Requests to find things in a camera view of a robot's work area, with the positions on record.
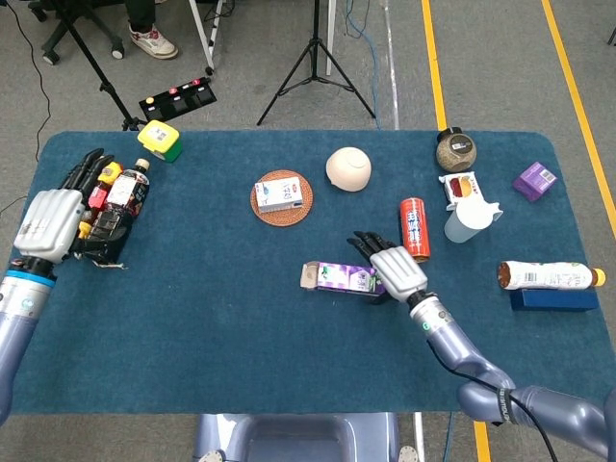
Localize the blue-grey robot torso base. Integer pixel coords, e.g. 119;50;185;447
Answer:
192;412;427;462

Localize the black floor cable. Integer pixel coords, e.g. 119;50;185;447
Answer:
0;0;54;216

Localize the small purple box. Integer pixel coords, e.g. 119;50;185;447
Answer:
511;161;558;203

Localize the round woven rattan coaster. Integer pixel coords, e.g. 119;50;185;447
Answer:
249;168;315;228

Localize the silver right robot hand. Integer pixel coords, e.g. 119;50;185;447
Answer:
346;230;430;307

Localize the black foot pedal board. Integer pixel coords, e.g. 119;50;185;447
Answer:
138;76;218;123

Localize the purple white carton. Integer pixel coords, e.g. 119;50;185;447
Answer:
300;261;389;295

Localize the large dark coffee bottle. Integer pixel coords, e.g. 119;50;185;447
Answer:
71;157;153;265

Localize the seated person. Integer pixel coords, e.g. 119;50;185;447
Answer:
125;0;180;61

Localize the blue felt table mat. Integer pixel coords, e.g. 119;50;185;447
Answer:
0;129;616;416

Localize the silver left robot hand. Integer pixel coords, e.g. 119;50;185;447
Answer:
13;147;116;266

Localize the cream upturned bowl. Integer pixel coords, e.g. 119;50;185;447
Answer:
325;146;373;193

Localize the red white snack packet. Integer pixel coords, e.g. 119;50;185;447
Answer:
438;170;485;212

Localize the blue floor cable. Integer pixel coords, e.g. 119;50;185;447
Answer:
344;0;382;130

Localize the white blue milk carton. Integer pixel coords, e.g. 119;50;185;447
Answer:
254;175;305;215

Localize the red label tea bottle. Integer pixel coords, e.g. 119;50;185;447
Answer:
76;185;110;240

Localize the yellow labelled container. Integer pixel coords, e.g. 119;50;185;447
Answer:
98;161;124;185

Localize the white upright pole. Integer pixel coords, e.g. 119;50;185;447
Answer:
325;0;338;77

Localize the white label bottle yellow cap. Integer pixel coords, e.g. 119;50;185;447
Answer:
497;260;607;292

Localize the black velcro cable strap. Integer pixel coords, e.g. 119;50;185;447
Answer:
495;387;519;424

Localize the white metal frame leg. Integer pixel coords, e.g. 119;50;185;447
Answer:
187;0;226;77

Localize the blue rectangular block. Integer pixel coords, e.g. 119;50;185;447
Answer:
509;287;601;313

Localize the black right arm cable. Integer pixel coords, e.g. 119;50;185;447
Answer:
425;336;559;462

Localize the green container yellow lid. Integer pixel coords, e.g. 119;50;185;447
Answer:
137;119;184;164

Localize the black slanted tripod stand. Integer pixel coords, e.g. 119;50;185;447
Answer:
57;0;148;132

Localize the black office chair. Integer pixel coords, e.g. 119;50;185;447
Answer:
27;0;126;66

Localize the orange drink can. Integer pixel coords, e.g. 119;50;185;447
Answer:
398;196;432;265

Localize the white plastic cup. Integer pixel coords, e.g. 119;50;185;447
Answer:
443;199;502;244

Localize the round glass jar black lid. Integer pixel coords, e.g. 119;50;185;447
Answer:
435;126;478;174

